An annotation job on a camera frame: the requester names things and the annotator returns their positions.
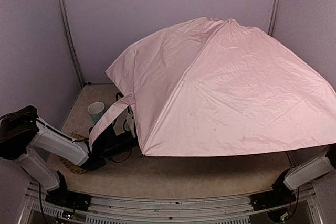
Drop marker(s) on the pink folding umbrella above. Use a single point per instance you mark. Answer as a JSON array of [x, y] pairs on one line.
[[216, 88]]

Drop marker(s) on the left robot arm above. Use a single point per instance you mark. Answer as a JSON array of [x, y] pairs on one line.
[[24, 130]]

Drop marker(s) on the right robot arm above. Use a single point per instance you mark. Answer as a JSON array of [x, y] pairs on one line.
[[312, 169]]

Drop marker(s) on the light blue white mug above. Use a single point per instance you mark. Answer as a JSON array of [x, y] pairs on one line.
[[96, 110]]

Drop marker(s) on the woven bamboo tray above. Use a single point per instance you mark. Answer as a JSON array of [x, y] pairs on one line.
[[68, 164]]

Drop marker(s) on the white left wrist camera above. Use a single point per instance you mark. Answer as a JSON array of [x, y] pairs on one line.
[[129, 123]]

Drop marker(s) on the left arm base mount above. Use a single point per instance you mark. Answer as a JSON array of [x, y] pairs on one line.
[[70, 199]]

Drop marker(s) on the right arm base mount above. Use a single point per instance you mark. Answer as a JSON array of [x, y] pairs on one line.
[[271, 199]]

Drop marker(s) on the left aluminium frame post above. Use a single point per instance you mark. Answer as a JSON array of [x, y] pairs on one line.
[[70, 43]]

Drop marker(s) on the front aluminium rail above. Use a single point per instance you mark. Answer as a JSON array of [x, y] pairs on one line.
[[110, 209]]

